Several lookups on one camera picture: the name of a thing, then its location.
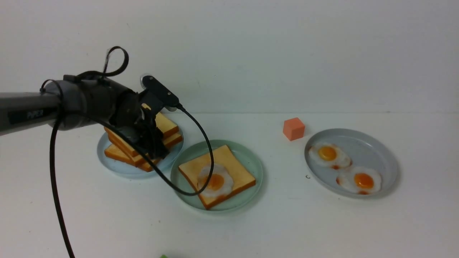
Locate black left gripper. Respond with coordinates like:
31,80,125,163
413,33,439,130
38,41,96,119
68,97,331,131
109,91,169,159

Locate fried egg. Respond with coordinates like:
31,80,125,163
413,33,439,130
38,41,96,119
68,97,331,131
308,142,351,170
336,166,382,195
197,163,234,198

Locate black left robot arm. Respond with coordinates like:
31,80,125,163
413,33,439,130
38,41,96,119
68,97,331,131
0,76,167,157

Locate green center plate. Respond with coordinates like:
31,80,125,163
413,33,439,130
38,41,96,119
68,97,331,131
170,139,265,215

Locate light blue bread plate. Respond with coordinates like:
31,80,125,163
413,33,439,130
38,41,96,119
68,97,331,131
97,132,184,179

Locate orange cube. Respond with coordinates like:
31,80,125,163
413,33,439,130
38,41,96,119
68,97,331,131
283,117,306,142

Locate grey egg plate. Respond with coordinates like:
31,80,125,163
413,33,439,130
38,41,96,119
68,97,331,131
304,128,401,199

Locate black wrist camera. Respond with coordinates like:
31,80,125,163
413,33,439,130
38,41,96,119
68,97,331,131
140,75,181,112

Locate black camera cable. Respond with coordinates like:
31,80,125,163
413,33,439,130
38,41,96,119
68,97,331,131
40,46,215,258

